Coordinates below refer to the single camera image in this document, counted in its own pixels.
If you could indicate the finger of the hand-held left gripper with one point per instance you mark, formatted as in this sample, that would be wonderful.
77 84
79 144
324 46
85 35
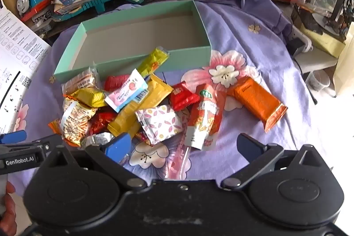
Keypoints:
12 137
41 142

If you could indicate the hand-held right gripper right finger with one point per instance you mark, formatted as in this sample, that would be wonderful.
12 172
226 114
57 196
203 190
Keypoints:
246 147

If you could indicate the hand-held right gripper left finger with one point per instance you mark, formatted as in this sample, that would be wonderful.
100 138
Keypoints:
119 146

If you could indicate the silver foil packet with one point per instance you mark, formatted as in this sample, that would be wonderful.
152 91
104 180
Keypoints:
96 139

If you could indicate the orange white noodle packet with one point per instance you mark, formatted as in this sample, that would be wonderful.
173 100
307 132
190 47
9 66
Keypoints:
73 122

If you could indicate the large yellow packet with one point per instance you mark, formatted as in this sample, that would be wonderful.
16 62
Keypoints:
138 111

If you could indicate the orange wafer packet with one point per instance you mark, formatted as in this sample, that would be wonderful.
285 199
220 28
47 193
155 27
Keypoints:
260 103

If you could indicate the white pink floral packet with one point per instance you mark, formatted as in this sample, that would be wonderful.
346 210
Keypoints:
160 121

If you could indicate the orange red white packet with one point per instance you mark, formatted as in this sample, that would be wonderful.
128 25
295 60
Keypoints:
204 117

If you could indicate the white pink blue packet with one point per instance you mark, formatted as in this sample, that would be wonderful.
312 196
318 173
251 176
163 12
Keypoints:
127 90

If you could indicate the gold foil packet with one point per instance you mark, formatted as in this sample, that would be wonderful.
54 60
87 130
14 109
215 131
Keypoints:
88 96

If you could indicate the pink clear stick packet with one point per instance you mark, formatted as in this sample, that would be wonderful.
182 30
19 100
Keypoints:
179 161

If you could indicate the red foil packet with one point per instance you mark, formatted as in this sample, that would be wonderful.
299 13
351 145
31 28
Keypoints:
116 82

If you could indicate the small red candy packet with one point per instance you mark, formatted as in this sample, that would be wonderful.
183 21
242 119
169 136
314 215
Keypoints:
182 95

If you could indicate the yellow green stick packet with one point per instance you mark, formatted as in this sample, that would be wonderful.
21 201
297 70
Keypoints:
156 60

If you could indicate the mint green cardboard box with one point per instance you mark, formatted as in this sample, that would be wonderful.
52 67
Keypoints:
188 59

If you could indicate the person's left hand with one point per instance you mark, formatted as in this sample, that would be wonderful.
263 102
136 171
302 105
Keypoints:
7 205

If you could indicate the white printed instruction sheet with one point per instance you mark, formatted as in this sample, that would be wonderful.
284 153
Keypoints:
16 59

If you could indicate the clear plastic cup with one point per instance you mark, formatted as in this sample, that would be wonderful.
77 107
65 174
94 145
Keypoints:
318 82

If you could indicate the black lettered box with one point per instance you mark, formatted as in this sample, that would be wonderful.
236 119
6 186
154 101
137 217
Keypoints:
41 19

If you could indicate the pale yellow box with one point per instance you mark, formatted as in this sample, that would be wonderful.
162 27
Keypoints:
323 42

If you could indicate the purple floral cloth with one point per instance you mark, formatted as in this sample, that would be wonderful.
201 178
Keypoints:
249 3

